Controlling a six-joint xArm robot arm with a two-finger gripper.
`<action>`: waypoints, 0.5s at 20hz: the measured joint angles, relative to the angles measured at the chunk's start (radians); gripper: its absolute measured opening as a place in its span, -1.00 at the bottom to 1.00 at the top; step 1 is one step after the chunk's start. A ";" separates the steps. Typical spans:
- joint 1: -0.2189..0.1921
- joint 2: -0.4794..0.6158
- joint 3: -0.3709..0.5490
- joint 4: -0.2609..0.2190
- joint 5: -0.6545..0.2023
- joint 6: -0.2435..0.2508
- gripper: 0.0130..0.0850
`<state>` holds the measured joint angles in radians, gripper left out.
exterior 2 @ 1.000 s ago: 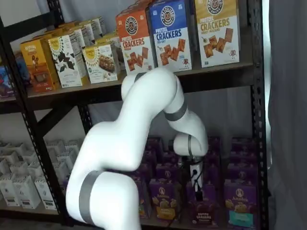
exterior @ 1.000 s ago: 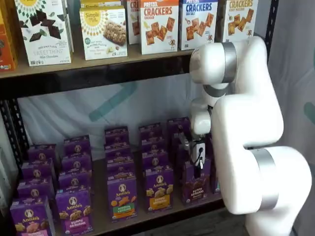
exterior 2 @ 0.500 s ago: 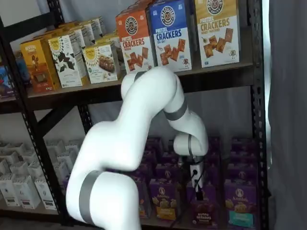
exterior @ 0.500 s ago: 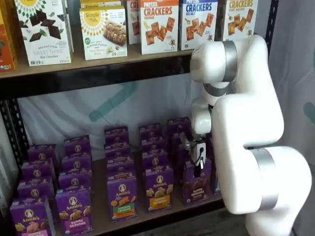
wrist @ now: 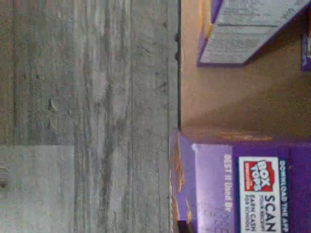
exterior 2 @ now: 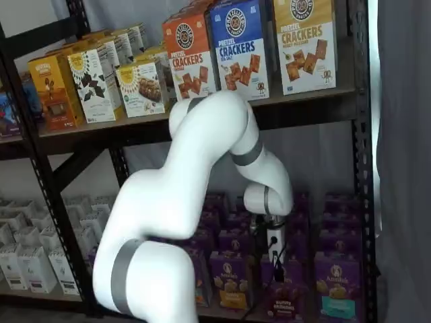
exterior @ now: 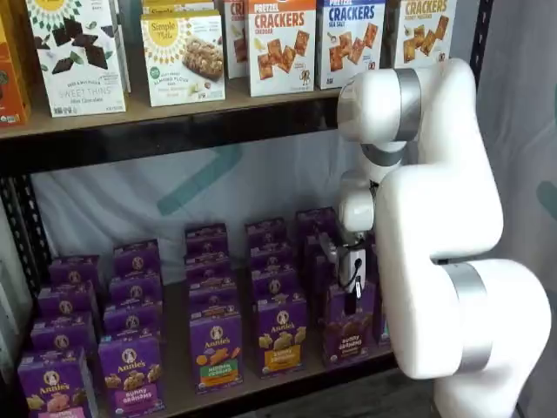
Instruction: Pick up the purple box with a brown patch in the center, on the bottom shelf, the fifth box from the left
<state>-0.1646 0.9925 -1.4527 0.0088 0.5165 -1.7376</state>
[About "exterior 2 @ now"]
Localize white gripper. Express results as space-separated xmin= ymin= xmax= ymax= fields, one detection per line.
xmin=266 ymin=229 xmax=288 ymax=282

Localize purple Annie's box brown patch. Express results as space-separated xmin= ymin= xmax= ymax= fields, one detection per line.
xmin=286 ymin=235 xmax=310 ymax=262
xmin=261 ymin=257 xmax=308 ymax=320

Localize purple Annie's snack box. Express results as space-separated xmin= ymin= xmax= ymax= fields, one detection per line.
xmin=321 ymin=211 xmax=360 ymax=234
xmin=292 ymin=192 xmax=310 ymax=216
xmin=203 ymin=192 xmax=236 ymax=216
xmin=222 ymin=211 xmax=252 ymax=233
xmin=324 ymin=192 xmax=358 ymax=215
xmin=288 ymin=213 xmax=310 ymax=238
xmin=318 ymin=230 xmax=362 ymax=262
xmin=197 ymin=215 xmax=222 ymax=253

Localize purple Annie's box orange patch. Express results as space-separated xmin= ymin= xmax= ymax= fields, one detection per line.
xmin=209 ymin=251 xmax=254 ymax=311
xmin=217 ymin=229 xmax=253 ymax=255

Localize purple Annie's box teal patch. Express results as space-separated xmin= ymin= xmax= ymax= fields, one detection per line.
xmin=314 ymin=254 xmax=364 ymax=318

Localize purple Annie's box green patch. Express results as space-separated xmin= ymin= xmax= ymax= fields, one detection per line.
xmin=192 ymin=250 xmax=213 ymax=308

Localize black metal shelf rack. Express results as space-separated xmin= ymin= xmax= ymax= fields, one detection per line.
xmin=0 ymin=0 xmax=380 ymax=323
xmin=0 ymin=131 xmax=88 ymax=307

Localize wooden shelf board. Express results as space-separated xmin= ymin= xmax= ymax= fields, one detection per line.
xmin=37 ymin=85 xmax=358 ymax=139

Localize white carton box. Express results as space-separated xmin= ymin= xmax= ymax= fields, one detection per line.
xmin=0 ymin=221 xmax=16 ymax=246
xmin=17 ymin=247 xmax=58 ymax=294
xmin=12 ymin=225 xmax=42 ymax=250
xmin=48 ymin=247 xmax=81 ymax=297
xmin=65 ymin=196 xmax=89 ymax=216
xmin=89 ymin=194 xmax=114 ymax=218
xmin=0 ymin=244 xmax=30 ymax=291
xmin=38 ymin=228 xmax=62 ymax=250
xmin=79 ymin=215 xmax=104 ymax=248
xmin=0 ymin=200 xmax=36 ymax=227
xmin=30 ymin=210 xmax=58 ymax=231

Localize yellow pretzel crackers box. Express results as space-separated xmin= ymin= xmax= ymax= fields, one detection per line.
xmin=273 ymin=0 xmax=339 ymax=96

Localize orange pretzel crackers box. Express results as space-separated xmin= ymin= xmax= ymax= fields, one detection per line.
xmin=162 ymin=11 xmax=218 ymax=102
xmin=178 ymin=0 xmax=216 ymax=20

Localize blue pretzel crackers box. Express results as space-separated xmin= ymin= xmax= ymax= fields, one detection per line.
xmin=209 ymin=0 xmax=272 ymax=101

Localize Simple Mills bar box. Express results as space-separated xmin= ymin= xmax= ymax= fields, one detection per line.
xmin=136 ymin=45 xmax=173 ymax=100
xmin=115 ymin=61 xmax=169 ymax=118

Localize white box dark diamond crackers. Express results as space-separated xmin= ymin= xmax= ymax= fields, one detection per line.
xmin=110 ymin=22 xmax=149 ymax=63
xmin=67 ymin=48 xmax=124 ymax=124
xmin=86 ymin=35 xmax=121 ymax=68

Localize orange yellow snack box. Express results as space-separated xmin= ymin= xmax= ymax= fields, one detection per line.
xmin=27 ymin=53 xmax=85 ymax=131
xmin=45 ymin=37 xmax=87 ymax=60

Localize blue snack box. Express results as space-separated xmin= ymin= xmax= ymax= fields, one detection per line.
xmin=20 ymin=72 xmax=44 ymax=120

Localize dark purple snack box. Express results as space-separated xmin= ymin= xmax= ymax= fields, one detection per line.
xmin=0 ymin=90 xmax=22 ymax=139

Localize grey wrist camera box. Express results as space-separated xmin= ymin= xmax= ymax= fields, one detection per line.
xmin=251 ymin=217 xmax=269 ymax=238

